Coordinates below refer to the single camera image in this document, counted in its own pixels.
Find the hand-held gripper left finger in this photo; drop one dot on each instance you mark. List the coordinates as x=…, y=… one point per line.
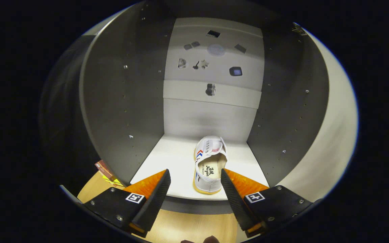
x=157, y=202

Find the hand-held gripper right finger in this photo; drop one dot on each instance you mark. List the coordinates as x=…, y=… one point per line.
x=235, y=202

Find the white canvas shoe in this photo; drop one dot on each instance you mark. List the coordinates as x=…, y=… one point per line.
x=209, y=158

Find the dark grey shoe cabinet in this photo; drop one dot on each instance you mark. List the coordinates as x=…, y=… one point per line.
x=127, y=101

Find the yellow book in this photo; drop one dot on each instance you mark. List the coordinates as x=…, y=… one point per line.
x=113, y=182

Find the brown book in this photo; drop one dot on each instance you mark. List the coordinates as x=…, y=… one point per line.
x=104, y=168

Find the black backdrop cloth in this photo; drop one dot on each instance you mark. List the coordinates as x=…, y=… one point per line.
x=62, y=111

